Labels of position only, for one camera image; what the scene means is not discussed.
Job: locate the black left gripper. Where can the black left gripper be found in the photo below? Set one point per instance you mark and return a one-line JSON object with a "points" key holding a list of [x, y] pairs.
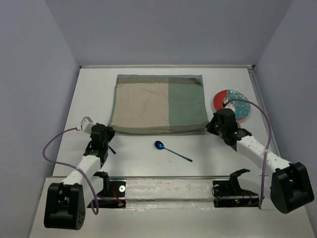
{"points": [[108, 130]]}

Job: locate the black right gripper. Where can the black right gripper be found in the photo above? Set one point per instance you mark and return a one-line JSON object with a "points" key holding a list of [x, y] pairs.
{"points": [[209, 126]]}

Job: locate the patchwork cloth placemat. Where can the patchwork cloth placemat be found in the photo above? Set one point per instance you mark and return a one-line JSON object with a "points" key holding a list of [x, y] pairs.
{"points": [[158, 104]]}

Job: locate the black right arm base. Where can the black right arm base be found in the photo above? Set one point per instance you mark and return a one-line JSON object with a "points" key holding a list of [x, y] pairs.
{"points": [[228, 193]]}

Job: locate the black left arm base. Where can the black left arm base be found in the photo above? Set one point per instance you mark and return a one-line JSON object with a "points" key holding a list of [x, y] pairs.
{"points": [[112, 196]]}

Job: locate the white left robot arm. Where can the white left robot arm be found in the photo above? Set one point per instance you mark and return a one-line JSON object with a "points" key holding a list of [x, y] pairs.
{"points": [[67, 200]]}

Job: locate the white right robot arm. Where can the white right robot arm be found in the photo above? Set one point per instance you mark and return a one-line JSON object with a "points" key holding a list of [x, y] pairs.
{"points": [[290, 186]]}

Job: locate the red and teal plate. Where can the red and teal plate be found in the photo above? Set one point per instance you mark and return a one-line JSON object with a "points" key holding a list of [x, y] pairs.
{"points": [[242, 108]]}

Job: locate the blue metal spoon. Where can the blue metal spoon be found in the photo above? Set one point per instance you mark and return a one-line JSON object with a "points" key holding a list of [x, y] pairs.
{"points": [[159, 145]]}

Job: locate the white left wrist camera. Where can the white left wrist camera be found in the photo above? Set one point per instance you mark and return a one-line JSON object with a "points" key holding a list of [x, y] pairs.
{"points": [[85, 125]]}

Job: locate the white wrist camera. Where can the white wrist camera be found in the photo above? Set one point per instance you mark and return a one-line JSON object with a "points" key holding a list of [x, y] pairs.
{"points": [[227, 104], [85, 125]]}

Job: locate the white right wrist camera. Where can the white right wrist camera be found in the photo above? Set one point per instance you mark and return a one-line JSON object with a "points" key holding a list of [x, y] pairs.
{"points": [[227, 104]]}

